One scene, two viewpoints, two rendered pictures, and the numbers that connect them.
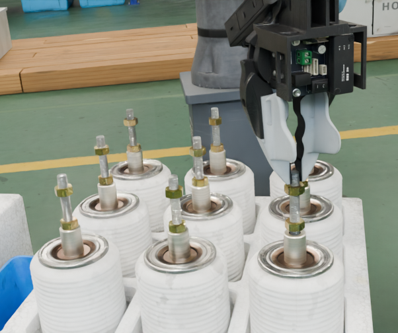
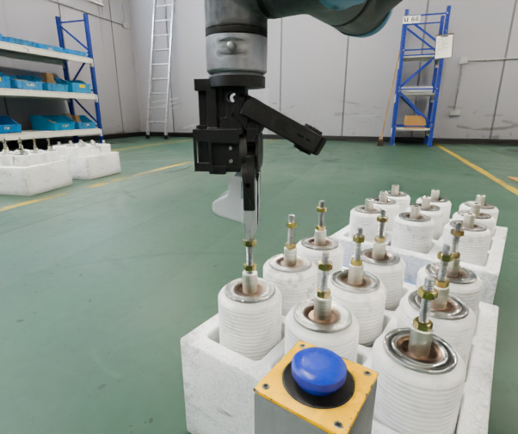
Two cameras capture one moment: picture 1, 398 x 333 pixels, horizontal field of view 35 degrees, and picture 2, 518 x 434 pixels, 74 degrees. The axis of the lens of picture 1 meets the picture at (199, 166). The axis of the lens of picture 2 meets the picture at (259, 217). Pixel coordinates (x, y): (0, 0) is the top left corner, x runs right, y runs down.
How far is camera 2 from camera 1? 91 cm
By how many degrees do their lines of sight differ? 104
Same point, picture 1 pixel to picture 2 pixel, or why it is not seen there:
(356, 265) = not seen: hidden behind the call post
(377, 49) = not seen: outside the picture
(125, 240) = not seen: hidden behind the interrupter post
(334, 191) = (381, 372)
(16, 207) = (483, 276)
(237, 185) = (404, 311)
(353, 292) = (257, 367)
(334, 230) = (289, 331)
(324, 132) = (229, 204)
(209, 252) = (283, 269)
